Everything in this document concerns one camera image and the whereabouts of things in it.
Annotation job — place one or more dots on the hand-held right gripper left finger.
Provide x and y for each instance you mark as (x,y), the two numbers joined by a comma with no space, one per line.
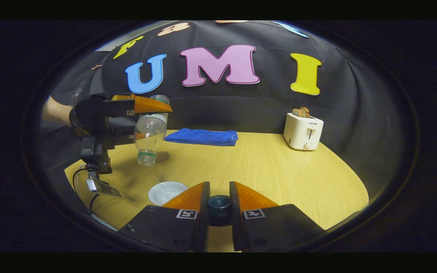
(202,220)

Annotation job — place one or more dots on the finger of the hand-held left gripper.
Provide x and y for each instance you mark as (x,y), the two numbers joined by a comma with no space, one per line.
(142,106)
(121,131)

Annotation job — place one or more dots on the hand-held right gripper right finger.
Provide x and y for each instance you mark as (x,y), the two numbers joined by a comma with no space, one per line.
(235,223)

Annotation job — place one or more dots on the dark blue teacup lid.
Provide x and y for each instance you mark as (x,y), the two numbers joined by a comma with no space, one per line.
(219,204)

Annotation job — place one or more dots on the clear plastic water bottle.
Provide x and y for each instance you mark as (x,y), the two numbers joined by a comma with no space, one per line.
(150,131)

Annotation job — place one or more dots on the copper clip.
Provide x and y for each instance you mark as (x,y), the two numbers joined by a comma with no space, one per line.
(96,67)

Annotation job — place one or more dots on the blue folded towel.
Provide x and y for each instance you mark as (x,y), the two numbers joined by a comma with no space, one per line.
(203,136)

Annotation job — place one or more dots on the black backdrop cloth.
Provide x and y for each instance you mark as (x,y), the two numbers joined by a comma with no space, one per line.
(241,106)

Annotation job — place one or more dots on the white toaster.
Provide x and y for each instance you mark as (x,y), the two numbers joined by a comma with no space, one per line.
(302,132)

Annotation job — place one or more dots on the toast slice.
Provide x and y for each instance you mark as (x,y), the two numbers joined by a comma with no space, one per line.
(297,112)
(305,112)

